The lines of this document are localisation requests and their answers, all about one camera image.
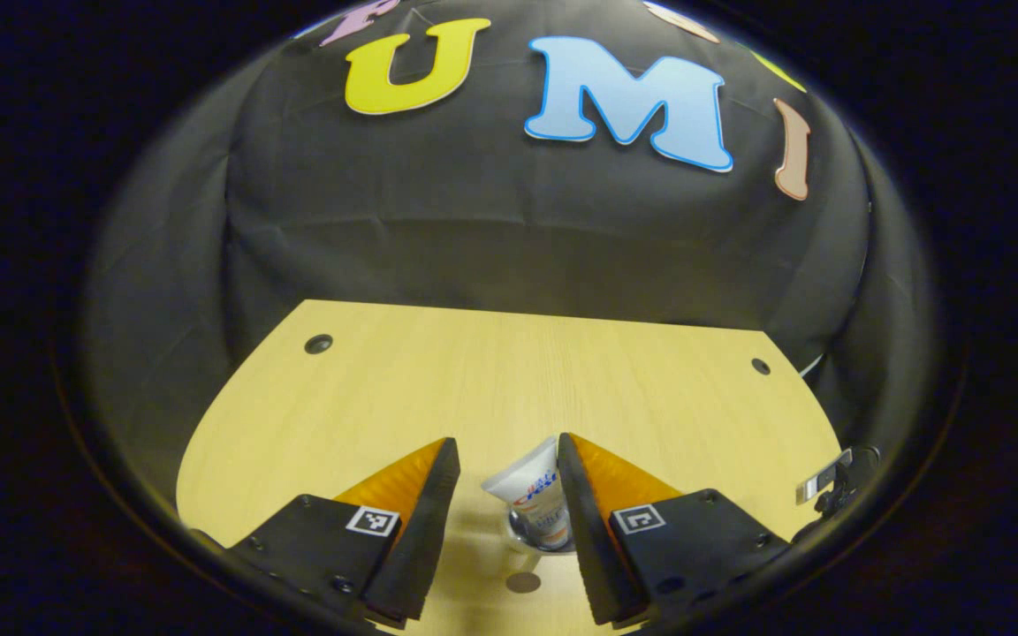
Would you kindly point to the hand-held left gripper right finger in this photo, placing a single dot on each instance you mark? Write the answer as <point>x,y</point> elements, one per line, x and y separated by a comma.
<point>584,530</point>

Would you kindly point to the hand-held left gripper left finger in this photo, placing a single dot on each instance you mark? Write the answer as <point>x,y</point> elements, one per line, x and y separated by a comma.
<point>425,530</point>

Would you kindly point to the white toothpaste tube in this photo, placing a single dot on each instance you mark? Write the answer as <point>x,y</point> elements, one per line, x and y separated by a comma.
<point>531,490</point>

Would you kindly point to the white cup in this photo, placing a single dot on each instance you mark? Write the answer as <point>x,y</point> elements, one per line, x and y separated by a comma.
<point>518,534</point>

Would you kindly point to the wooden desktop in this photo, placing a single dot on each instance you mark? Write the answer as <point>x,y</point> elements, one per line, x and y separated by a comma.
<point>509,380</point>

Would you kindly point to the black desk grommet hole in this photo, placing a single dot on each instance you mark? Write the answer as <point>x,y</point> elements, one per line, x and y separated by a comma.
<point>318,344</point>
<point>761,366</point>

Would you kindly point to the black backdrop cloth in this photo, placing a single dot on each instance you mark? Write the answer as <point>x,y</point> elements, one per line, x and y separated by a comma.
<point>474,221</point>

